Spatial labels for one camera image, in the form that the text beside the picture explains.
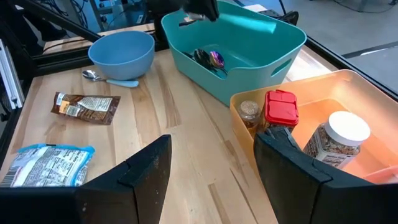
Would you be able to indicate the teal green plastic bin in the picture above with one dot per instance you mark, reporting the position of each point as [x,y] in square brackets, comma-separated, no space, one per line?
[248,37]

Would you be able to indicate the blue ramen packet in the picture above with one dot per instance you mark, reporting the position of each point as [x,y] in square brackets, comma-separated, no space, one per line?
[46,166]

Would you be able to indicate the silver aluminium bracket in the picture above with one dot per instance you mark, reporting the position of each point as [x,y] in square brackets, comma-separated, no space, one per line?
[12,81]

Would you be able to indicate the white label spice jar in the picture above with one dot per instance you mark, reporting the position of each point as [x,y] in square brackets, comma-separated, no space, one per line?
[348,127]

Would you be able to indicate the brown snack packet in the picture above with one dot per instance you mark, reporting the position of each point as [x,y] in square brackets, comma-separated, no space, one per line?
[87,109]

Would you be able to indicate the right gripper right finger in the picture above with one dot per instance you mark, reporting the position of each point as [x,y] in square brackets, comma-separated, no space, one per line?
[295,186]

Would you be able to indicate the orange plastic tray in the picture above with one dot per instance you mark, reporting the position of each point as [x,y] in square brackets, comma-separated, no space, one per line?
[342,93]

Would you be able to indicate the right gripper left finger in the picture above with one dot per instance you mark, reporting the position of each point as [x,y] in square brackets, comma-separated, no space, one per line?
[140,186]

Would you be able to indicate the red spice tin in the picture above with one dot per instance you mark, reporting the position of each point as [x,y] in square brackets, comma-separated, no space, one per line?
[281,109]

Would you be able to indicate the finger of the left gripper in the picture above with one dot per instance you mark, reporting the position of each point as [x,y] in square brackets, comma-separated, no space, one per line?
[205,7]

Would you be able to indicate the blue cup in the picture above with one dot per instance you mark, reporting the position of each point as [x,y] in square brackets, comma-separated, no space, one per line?
[121,59]

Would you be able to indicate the black frame clamp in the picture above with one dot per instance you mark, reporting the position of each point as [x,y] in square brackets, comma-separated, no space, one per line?
[290,17]

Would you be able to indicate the small glass spice jar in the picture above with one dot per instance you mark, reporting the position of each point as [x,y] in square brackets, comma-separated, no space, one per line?
[248,110]

